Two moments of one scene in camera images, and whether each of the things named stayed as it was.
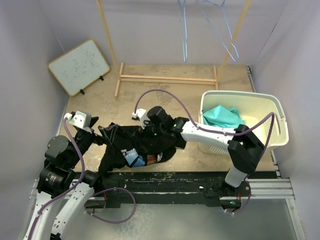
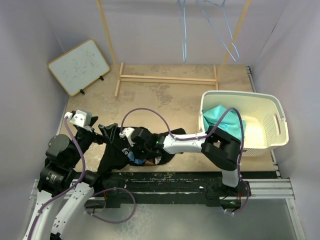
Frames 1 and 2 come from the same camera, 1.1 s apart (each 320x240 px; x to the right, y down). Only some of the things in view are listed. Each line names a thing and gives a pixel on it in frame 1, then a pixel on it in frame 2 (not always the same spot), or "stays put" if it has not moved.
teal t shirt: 220,115 stays put
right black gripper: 144,133 → 138,154
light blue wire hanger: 222,6 stays put
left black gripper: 108,131 stays put
